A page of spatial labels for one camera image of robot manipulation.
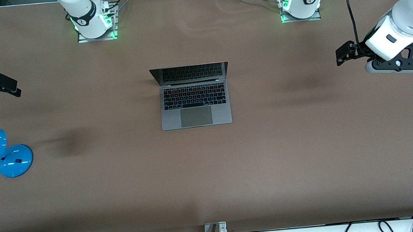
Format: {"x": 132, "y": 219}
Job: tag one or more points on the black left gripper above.
{"x": 361, "y": 50}

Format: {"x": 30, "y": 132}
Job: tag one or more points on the grey laptop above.
{"x": 195, "y": 109}

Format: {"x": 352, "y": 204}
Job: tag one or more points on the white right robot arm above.
{"x": 86, "y": 17}

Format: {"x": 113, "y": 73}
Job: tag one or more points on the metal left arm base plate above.
{"x": 284, "y": 17}

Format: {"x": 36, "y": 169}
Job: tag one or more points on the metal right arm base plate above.
{"x": 113, "y": 29}

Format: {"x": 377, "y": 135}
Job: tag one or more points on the grey metal bracket plate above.
{"x": 222, "y": 228}

